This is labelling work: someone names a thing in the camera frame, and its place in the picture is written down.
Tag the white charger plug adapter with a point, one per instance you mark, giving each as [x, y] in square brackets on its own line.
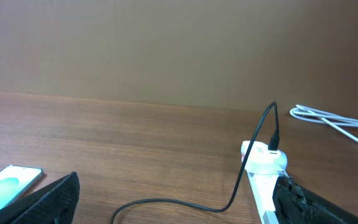
[263, 161]

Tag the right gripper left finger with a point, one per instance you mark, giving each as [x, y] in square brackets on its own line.
[53, 204]

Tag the white power strip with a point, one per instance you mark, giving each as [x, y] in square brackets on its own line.
[262, 188]

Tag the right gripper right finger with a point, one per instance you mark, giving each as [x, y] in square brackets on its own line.
[295, 204]

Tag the turquoise screen smartphone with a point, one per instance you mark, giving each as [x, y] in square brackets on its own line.
[15, 181]

